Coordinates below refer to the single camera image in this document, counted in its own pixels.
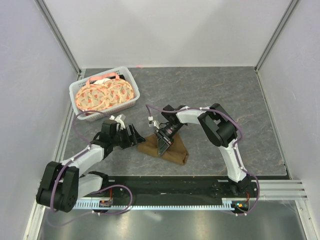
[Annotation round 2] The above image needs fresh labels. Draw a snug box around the left aluminium frame post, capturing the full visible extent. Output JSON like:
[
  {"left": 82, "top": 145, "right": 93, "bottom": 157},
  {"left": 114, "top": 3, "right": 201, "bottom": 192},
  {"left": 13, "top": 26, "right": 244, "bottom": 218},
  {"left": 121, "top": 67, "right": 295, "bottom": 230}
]
[{"left": 34, "top": 0, "right": 82, "bottom": 76}]

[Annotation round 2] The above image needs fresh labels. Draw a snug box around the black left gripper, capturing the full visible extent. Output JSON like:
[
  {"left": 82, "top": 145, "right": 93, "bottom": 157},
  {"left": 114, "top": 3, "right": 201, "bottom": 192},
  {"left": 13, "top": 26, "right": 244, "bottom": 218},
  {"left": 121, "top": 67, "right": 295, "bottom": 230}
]
[{"left": 110, "top": 123, "right": 145, "bottom": 150}]

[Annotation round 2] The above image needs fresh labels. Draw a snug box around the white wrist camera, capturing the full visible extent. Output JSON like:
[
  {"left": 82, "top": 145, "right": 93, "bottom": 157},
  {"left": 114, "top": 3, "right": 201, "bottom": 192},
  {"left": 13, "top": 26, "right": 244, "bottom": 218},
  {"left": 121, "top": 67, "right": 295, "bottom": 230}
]
[
  {"left": 109, "top": 114, "right": 126, "bottom": 130},
  {"left": 148, "top": 116, "right": 160, "bottom": 129}
]

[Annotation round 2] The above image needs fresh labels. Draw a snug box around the brown cloth napkin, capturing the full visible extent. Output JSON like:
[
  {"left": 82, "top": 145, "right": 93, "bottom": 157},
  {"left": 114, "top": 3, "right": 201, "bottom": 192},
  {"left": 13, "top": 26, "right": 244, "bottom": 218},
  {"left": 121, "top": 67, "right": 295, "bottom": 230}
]
[{"left": 137, "top": 133, "right": 189, "bottom": 166}]

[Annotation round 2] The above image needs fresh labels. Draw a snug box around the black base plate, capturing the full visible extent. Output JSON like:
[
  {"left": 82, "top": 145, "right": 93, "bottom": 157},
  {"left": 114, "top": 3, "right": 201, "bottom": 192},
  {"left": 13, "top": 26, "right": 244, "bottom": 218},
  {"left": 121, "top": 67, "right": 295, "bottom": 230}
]
[{"left": 88, "top": 176, "right": 258, "bottom": 204}]

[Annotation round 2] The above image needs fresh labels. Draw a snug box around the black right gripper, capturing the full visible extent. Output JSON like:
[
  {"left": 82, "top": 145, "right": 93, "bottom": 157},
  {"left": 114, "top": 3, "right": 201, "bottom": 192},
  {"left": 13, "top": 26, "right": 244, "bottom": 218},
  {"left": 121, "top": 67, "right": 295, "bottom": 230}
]
[{"left": 154, "top": 123, "right": 183, "bottom": 157}]

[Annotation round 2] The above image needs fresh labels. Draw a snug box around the right aluminium frame post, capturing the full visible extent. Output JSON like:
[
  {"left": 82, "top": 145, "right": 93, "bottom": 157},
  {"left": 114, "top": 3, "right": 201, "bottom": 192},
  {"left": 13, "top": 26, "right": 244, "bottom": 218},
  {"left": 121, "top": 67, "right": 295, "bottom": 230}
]
[{"left": 254, "top": 0, "right": 302, "bottom": 73}]

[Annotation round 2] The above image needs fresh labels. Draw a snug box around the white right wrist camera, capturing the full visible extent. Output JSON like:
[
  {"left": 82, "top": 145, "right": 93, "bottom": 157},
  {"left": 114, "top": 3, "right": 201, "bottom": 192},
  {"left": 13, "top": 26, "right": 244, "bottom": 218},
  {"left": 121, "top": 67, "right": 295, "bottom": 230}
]
[{"left": 148, "top": 116, "right": 160, "bottom": 129}]

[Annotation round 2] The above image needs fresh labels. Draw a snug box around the white cloth in basket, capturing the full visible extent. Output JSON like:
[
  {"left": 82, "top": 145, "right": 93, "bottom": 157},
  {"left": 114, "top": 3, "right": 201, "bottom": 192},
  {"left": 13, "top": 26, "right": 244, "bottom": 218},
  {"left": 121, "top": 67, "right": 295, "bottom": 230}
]
[{"left": 94, "top": 78, "right": 111, "bottom": 85}]

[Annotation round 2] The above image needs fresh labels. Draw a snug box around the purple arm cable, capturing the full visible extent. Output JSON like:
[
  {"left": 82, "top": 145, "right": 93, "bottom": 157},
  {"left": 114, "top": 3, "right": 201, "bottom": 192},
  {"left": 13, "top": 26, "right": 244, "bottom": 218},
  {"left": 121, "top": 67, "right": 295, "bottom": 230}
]
[
  {"left": 145, "top": 104, "right": 262, "bottom": 217},
  {"left": 46, "top": 111, "right": 133, "bottom": 227}
]

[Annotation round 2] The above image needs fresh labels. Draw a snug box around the white plastic basket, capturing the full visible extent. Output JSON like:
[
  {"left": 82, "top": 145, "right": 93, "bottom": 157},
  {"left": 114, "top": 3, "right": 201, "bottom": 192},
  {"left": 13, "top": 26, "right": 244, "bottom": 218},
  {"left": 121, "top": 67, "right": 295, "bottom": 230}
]
[{"left": 69, "top": 66, "right": 140, "bottom": 122}]

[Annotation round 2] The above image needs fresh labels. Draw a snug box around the orange floral mesh bag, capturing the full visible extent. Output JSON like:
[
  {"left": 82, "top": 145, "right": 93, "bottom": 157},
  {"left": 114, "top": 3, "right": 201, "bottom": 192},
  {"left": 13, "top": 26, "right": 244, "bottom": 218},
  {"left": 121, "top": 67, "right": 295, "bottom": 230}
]
[{"left": 75, "top": 72, "right": 135, "bottom": 112}]

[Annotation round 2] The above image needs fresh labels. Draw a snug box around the slotted cable duct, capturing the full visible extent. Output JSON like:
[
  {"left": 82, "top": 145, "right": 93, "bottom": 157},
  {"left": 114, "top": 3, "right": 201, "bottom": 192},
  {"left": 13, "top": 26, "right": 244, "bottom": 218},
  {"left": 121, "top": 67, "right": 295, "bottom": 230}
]
[{"left": 73, "top": 197, "right": 247, "bottom": 211}]

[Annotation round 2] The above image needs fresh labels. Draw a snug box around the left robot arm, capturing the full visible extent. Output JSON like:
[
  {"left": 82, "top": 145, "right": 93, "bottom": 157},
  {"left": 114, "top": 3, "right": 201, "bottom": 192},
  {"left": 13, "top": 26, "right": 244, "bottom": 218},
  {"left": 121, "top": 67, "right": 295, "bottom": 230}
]
[{"left": 36, "top": 119, "right": 145, "bottom": 213}]

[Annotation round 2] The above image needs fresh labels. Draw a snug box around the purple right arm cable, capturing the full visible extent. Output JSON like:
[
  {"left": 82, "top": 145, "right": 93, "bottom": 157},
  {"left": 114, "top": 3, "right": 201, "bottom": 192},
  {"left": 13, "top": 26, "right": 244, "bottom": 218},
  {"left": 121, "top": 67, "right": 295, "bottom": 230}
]
[{"left": 145, "top": 104, "right": 262, "bottom": 217}]

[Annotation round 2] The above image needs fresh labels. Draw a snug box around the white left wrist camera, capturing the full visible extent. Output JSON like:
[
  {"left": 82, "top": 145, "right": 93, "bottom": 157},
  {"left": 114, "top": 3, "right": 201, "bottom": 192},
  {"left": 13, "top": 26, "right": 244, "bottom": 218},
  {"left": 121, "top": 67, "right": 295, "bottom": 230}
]
[{"left": 109, "top": 114, "right": 126, "bottom": 130}]

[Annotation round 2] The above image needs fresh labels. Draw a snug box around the aluminium frame post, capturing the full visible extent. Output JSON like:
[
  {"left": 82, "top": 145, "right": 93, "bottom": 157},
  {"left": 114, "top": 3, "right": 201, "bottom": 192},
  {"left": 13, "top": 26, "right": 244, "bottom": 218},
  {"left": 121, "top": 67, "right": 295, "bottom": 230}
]
[
  {"left": 254, "top": 0, "right": 302, "bottom": 73},
  {"left": 34, "top": 0, "right": 82, "bottom": 76}
]

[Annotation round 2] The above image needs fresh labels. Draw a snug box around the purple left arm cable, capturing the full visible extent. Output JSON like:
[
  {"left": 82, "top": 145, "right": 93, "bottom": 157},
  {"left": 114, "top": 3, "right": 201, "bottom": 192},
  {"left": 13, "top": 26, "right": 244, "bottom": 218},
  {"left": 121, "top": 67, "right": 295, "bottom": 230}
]
[{"left": 46, "top": 111, "right": 133, "bottom": 227}]

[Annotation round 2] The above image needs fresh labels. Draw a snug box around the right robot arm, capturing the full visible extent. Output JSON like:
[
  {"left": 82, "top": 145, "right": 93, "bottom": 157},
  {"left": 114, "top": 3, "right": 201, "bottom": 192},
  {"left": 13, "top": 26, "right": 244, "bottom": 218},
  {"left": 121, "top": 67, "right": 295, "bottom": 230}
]
[{"left": 154, "top": 103, "right": 250, "bottom": 197}]

